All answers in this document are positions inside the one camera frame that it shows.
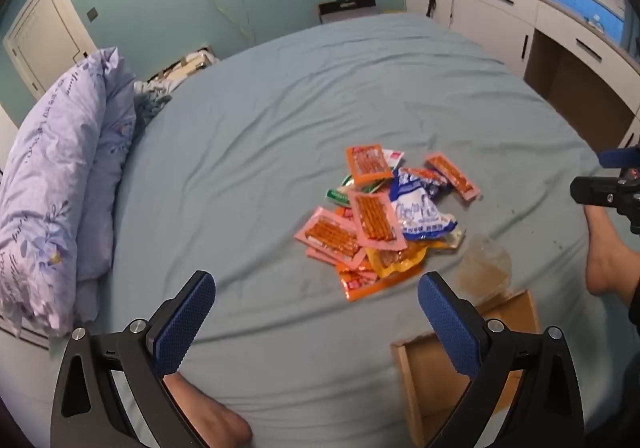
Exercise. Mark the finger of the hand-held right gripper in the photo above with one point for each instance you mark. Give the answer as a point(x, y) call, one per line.
point(595, 190)
point(616, 157)

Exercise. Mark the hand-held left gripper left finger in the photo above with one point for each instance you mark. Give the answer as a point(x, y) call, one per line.
point(187, 323)

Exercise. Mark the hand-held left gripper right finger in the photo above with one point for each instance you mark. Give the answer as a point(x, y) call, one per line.
point(447, 323)

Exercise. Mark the pink snack packet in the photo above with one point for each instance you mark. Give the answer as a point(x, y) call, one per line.
point(327, 235)
point(320, 258)
point(376, 219)
point(452, 175)

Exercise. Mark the person's right foot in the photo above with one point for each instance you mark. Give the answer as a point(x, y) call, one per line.
point(607, 253)

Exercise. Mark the person's foot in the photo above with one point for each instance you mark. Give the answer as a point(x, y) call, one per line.
point(205, 415)
point(607, 253)

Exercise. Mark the cardboard box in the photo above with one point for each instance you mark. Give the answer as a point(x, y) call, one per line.
point(430, 378)

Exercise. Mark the clear plastic bag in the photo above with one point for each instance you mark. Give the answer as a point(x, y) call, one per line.
point(487, 268)

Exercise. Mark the clear snack packet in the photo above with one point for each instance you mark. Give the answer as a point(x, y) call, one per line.
point(452, 240)

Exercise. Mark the person's left foot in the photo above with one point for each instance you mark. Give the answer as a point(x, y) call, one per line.
point(205, 415)

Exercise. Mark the blue and white snack bag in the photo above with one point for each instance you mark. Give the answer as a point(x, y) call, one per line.
point(417, 209)

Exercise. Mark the person's black pants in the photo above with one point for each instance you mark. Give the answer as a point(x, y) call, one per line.
point(634, 328)

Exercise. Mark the bed with light blue sheet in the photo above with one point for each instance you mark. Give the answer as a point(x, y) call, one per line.
point(250, 168)

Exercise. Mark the white and red snack packet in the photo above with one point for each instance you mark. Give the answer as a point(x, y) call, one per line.
point(394, 158)

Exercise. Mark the white drawer cabinet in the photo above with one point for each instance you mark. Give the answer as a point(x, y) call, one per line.
point(500, 8)

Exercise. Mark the small purple floral pillow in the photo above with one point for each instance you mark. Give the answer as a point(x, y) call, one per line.
point(115, 143)

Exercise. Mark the large purple floral pillow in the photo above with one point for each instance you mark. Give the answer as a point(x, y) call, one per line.
point(47, 188)

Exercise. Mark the blue-green knit cloth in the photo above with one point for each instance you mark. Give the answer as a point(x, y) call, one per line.
point(150, 100)

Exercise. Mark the bedside clutter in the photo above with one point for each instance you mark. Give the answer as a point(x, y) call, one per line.
point(192, 65)

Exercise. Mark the black and white appliance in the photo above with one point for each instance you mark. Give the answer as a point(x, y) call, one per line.
point(346, 10)

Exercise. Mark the white door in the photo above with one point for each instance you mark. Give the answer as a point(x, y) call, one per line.
point(45, 33)

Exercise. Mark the grey wall switch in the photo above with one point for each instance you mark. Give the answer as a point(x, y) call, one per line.
point(93, 14)

